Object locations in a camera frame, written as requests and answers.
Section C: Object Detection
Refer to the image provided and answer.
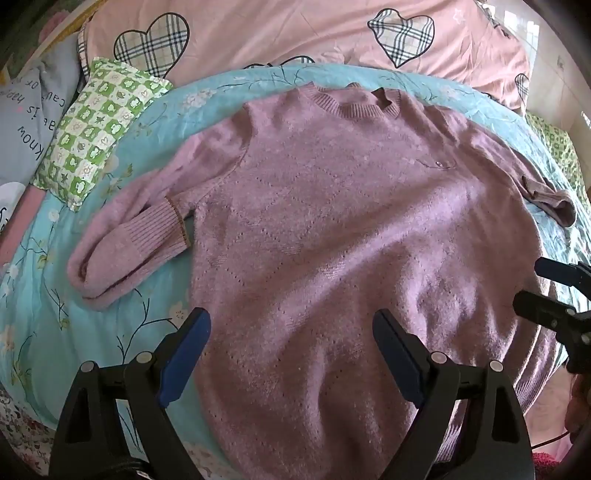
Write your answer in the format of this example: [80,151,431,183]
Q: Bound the person's right hand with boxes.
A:
[566,375,591,435]

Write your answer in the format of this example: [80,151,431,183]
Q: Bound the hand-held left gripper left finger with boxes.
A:
[48,307,213,480]

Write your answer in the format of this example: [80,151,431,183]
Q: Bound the pink quilt with plaid hearts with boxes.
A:
[76,0,532,116]

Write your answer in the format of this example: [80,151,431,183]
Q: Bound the floral patterned cloth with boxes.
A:
[0,383,54,472]

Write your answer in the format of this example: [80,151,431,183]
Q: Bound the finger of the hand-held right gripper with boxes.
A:
[512,290,591,334]
[534,257,591,291]

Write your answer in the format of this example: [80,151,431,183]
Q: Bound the red cloth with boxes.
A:
[532,451,568,470]

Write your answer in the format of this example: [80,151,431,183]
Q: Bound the green spotted pillow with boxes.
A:
[526,113,591,204]

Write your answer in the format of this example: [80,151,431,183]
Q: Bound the teal floral bed sheet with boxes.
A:
[0,62,591,480]

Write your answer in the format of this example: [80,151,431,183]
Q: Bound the green checked pillow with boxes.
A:
[31,57,174,212]

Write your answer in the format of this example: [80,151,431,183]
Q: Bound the grey pillow with lettering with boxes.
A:
[0,34,86,185]

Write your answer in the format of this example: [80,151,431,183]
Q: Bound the pink knitted sweater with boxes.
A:
[67,83,575,480]

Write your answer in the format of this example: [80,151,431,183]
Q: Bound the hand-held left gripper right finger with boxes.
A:
[372,308,536,480]

